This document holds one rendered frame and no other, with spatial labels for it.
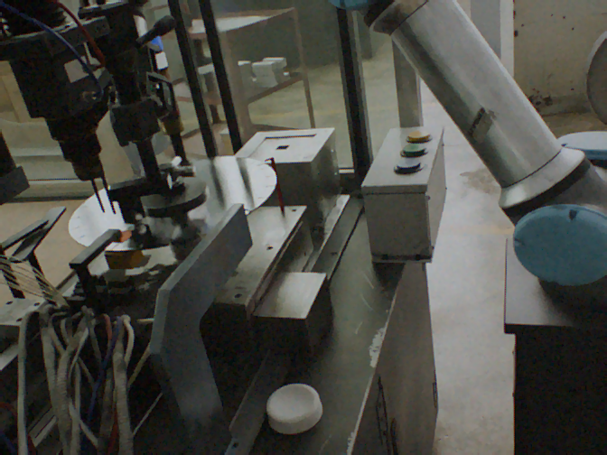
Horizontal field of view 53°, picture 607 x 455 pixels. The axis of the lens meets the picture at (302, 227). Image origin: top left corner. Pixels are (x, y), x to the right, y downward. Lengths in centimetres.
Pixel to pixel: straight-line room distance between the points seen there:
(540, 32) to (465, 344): 228
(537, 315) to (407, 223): 26
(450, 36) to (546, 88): 324
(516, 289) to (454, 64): 40
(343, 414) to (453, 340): 131
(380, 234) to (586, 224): 41
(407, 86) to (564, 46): 272
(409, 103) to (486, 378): 97
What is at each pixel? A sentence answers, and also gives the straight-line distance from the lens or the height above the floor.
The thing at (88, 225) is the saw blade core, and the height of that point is 95.
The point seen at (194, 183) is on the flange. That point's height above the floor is 96.
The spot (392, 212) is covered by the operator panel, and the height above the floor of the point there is 85.
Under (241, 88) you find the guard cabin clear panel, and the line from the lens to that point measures 138.
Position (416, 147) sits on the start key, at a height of 91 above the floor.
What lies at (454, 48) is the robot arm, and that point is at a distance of 75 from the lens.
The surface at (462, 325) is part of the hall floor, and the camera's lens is 214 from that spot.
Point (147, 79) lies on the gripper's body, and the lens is 100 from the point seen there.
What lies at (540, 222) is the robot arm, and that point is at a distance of 75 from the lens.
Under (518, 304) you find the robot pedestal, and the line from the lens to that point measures 96.
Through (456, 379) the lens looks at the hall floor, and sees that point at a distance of 194.
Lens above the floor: 131
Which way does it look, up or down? 27 degrees down
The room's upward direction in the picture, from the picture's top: 11 degrees counter-clockwise
